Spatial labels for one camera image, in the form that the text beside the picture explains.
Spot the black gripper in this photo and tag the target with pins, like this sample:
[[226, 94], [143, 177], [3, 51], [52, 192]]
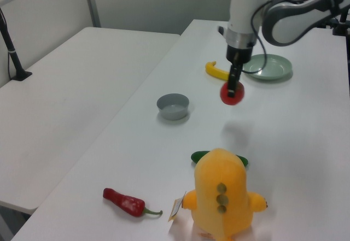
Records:
[[239, 53]]

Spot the red apple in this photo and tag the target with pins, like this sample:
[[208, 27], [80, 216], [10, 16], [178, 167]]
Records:
[[240, 96]]

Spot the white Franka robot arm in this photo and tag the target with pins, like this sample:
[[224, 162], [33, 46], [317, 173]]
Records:
[[284, 19]]

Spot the grey bowl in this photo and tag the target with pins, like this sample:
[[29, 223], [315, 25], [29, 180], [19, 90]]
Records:
[[172, 108]]

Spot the yellow banana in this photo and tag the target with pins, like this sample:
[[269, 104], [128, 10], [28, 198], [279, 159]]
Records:
[[214, 71]]

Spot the pale green plate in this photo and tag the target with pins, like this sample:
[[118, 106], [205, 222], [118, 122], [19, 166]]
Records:
[[273, 67]]

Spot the green cucumber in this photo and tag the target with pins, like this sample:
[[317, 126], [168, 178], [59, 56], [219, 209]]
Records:
[[196, 156]]

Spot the yellow plush toy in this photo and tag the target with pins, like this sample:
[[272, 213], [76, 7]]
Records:
[[221, 191]]

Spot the paper plush toy tag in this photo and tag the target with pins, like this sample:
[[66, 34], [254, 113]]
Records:
[[176, 206]]

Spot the red chili pepper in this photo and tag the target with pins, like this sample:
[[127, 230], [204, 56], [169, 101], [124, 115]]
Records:
[[125, 202]]

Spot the white side table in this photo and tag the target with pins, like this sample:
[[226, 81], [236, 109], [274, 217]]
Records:
[[68, 101]]

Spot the black pole with base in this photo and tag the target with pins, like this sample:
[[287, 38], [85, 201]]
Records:
[[12, 52]]

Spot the black camera stand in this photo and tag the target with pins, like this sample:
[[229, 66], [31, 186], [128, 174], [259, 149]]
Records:
[[340, 26]]

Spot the grey metal partition post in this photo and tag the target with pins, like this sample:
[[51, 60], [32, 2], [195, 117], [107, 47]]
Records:
[[91, 0]]

